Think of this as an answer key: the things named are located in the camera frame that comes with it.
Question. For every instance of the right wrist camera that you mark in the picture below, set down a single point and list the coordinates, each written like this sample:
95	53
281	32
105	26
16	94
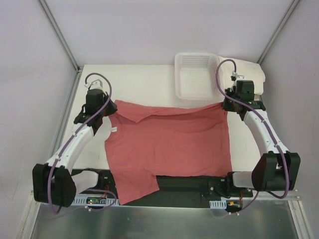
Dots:
235	76

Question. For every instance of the right white cable duct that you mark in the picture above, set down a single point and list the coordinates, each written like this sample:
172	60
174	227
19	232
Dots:
221	204

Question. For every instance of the left side aluminium rail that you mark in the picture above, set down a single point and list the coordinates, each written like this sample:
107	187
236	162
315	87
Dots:
66	113

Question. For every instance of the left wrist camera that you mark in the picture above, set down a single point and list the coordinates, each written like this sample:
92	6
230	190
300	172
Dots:
95	85

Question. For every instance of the left white cable duct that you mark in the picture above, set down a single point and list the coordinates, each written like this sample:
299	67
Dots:
94	201

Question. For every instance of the salmon pink t shirt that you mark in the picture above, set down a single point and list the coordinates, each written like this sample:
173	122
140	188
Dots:
147	142

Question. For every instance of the white cable duct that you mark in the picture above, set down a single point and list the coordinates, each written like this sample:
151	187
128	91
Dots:
94	201
221	204

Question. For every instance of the folded cream t shirt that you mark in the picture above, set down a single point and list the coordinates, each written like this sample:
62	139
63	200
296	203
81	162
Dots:
250	71

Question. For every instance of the aluminium frame post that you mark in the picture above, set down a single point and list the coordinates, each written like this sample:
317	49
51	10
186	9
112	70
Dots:
57	31
281	25

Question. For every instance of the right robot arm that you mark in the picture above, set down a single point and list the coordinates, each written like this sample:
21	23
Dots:
277	168

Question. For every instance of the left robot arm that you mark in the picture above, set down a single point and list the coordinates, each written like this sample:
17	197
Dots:
53	182

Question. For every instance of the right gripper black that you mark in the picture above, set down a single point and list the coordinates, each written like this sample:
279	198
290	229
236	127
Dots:
228	106

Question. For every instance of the white perforated plastic basket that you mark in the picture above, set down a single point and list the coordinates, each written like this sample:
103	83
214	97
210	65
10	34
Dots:
194	75

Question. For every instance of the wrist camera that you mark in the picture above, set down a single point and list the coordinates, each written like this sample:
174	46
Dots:
95	85
235	76

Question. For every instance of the left aluminium frame post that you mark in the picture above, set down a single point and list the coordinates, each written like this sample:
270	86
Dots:
57	31

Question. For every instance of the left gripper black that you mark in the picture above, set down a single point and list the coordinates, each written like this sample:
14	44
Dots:
109	107

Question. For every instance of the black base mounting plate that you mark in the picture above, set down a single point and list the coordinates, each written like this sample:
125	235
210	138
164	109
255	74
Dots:
166	191

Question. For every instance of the right aluminium frame post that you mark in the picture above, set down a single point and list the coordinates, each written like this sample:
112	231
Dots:
281	25

